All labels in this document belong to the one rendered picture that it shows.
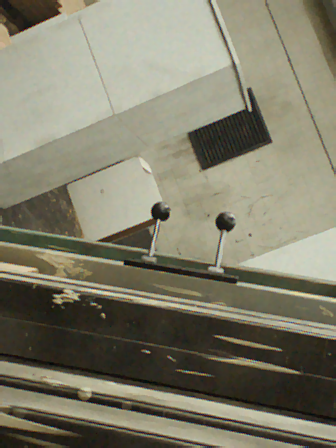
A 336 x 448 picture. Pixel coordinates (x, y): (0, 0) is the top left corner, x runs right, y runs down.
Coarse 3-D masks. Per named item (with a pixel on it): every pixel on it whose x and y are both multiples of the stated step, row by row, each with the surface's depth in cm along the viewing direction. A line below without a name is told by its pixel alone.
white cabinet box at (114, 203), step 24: (120, 168) 615; (144, 168) 625; (72, 192) 621; (96, 192) 617; (120, 192) 613; (144, 192) 609; (96, 216) 616; (120, 216) 611; (144, 216) 607; (96, 240) 617
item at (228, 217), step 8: (224, 216) 121; (232, 216) 122; (216, 224) 122; (224, 224) 121; (232, 224) 121; (224, 232) 121; (224, 240) 121; (216, 256) 119; (216, 264) 118; (208, 272) 118; (216, 272) 117
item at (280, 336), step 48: (0, 288) 63; (48, 288) 62; (96, 288) 65; (0, 336) 63; (48, 336) 62; (96, 336) 62; (144, 336) 61; (192, 336) 60; (240, 336) 60; (288, 336) 59; (192, 384) 60; (240, 384) 60; (288, 384) 59
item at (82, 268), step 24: (24, 264) 121; (48, 264) 120; (72, 264) 119; (96, 264) 119; (120, 264) 119; (144, 288) 118; (168, 288) 117; (192, 288) 116; (216, 288) 116; (240, 288) 115; (264, 288) 116; (264, 312) 115; (288, 312) 114; (312, 312) 114
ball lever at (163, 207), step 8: (152, 208) 124; (160, 208) 123; (168, 208) 123; (152, 216) 124; (160, 216) 123; (168, 216) 124; (152, 240) 121; (152, 248) 121; (144, 256) 119; (152, 256) 120
